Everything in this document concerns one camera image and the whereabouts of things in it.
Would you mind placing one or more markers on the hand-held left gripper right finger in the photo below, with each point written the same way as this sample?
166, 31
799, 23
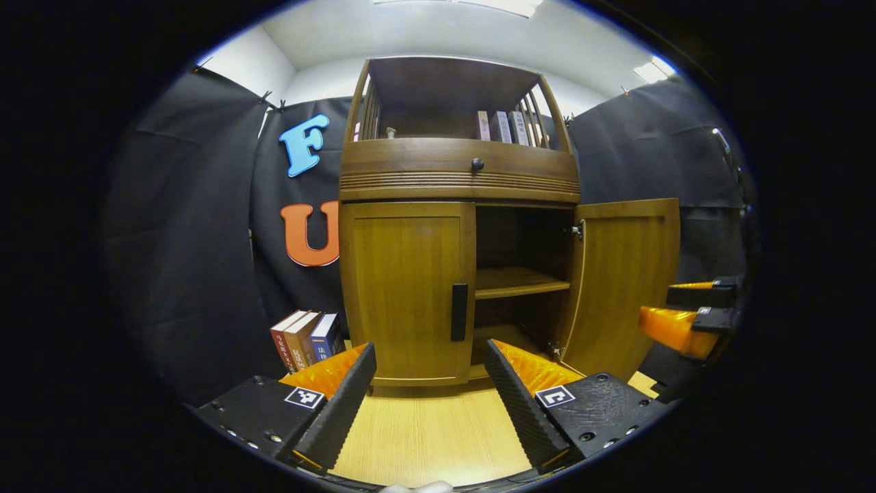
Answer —
519, 407

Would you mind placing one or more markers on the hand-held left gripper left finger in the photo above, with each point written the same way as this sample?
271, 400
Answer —
339, 411

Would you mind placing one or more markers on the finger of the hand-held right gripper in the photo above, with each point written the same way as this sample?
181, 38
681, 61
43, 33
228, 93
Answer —
674, 329
701, 294

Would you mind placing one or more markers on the wooden double-door shoe cabinet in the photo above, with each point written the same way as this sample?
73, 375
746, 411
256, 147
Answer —
445, 89

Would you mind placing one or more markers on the wooden cabinet drawer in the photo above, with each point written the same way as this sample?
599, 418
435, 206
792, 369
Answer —
410, 161

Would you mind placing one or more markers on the blue book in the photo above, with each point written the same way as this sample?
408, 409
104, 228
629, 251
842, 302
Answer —
326, 339

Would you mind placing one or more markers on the brown book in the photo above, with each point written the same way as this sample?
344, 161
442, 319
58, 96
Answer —
301, 342

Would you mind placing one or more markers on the red and white book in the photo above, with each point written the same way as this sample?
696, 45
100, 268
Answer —
282, 339

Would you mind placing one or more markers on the wooden inner shelf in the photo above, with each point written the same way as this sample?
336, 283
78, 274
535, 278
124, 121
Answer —
513, 281

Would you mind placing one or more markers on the black backdrop cloth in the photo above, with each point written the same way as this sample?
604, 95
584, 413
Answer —
191, 239

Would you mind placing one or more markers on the small ceiling light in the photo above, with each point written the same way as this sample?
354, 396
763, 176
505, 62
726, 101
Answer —
653, 70

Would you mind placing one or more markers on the grey book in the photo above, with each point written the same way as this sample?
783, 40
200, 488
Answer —
501, 127

